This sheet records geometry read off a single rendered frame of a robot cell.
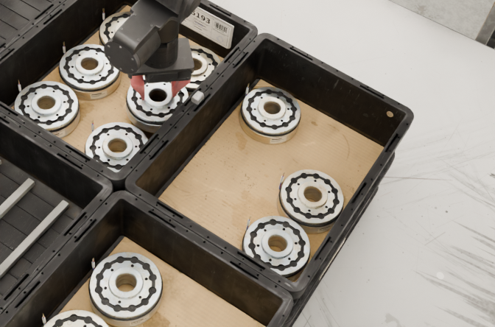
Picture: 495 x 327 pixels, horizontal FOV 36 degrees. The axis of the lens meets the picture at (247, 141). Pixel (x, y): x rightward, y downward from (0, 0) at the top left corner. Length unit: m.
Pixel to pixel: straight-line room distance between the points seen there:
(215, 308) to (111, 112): 0.39
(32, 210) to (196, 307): 0.29
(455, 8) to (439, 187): 1.55
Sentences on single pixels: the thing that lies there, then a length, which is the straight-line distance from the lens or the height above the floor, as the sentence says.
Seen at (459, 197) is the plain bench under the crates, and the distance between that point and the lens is 1.49.
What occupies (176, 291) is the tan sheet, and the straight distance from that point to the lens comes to 1.13.
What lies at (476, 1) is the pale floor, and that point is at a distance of 3.03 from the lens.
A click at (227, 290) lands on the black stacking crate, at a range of 1.11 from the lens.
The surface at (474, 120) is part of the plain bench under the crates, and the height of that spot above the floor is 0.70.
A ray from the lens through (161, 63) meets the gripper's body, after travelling 1.16.
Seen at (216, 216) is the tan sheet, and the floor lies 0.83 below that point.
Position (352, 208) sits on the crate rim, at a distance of 1.13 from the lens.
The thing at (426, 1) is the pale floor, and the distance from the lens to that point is 2.94.
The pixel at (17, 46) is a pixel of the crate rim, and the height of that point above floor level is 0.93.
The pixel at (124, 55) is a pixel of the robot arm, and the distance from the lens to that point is 1.07.
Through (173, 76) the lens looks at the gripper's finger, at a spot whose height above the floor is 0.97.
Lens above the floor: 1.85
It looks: 53 degrees down
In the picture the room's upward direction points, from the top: 12 degrees clockwise
